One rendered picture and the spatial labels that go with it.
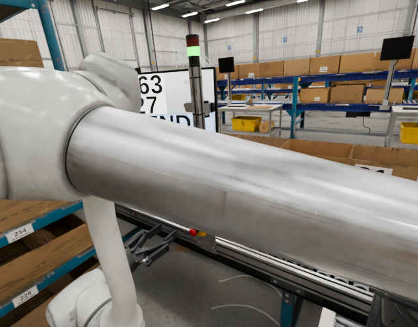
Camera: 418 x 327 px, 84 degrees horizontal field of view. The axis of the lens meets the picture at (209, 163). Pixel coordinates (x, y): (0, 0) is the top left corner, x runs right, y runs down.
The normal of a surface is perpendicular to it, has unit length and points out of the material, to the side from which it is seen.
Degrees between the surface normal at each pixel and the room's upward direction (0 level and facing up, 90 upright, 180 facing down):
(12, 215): 92
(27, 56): 90
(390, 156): 89
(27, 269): 91
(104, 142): 55
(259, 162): 34
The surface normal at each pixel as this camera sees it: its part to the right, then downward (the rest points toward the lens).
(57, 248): 0.80, 0.18
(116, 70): 0.59, -0.18
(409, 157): -0.56, 0.32
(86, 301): 0.26, -0.66
